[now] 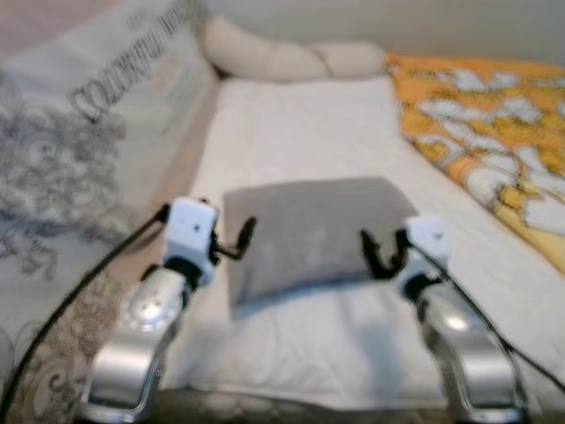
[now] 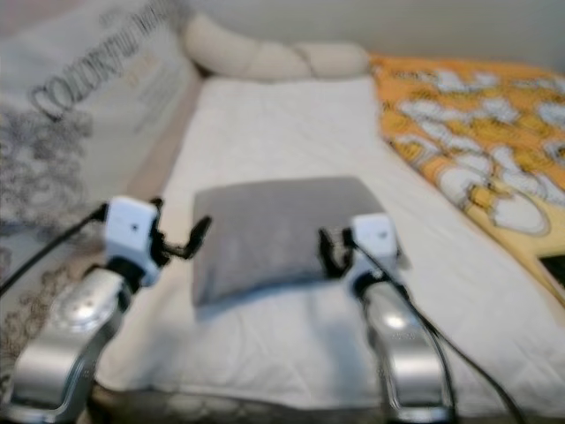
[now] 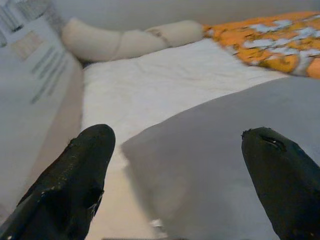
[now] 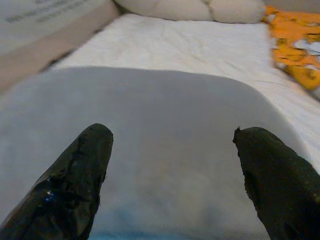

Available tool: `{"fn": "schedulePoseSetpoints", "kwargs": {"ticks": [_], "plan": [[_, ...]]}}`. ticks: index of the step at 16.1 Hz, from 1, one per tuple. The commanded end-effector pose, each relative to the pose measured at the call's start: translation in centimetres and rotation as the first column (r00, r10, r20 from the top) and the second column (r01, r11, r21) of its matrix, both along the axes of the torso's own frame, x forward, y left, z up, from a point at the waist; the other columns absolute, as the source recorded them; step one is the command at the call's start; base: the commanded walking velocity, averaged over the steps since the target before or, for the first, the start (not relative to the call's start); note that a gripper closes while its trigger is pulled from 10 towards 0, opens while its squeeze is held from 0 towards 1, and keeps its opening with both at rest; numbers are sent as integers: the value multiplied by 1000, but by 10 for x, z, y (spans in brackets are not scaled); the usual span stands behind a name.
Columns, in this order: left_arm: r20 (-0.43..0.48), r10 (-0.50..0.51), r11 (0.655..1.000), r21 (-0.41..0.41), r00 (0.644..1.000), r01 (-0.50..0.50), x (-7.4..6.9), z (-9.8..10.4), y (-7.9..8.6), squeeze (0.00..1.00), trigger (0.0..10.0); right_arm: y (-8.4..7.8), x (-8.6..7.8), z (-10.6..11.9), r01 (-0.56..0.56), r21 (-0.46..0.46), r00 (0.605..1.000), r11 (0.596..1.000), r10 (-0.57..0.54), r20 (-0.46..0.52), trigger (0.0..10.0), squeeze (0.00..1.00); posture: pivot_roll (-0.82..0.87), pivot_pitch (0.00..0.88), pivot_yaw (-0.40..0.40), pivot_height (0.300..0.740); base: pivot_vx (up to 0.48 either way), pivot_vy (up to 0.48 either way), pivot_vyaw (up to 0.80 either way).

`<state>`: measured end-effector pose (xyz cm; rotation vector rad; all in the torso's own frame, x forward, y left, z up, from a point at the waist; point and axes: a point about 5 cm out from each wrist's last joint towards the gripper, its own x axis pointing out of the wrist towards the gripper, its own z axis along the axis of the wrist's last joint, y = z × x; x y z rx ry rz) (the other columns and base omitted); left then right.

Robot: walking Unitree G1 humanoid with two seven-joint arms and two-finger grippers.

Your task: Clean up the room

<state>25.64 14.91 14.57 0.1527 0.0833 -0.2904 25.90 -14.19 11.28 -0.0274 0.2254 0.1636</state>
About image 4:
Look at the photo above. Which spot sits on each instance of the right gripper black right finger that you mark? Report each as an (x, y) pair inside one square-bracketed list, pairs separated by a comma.
[(282, 190)]

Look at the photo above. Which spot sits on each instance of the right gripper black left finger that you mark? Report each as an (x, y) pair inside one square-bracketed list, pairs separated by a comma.
[(62, 190)]

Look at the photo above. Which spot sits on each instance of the grey rectangular pillow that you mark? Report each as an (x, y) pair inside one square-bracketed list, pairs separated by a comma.
[(162, 125)]

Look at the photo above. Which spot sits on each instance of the yellow cartoon egg print blanket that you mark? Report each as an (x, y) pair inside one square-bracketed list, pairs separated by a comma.
[(295, 37)]

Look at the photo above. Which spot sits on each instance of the grey lettered headboard cushion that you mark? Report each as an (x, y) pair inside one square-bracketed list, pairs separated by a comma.
[(45, 30)]

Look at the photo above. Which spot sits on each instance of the white quilted mattress pad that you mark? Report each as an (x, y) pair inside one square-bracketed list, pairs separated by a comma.
[(187, 47)]

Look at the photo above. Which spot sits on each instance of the beige knotted bolster pillow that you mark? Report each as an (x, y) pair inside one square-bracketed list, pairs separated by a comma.
[(187, 10)]

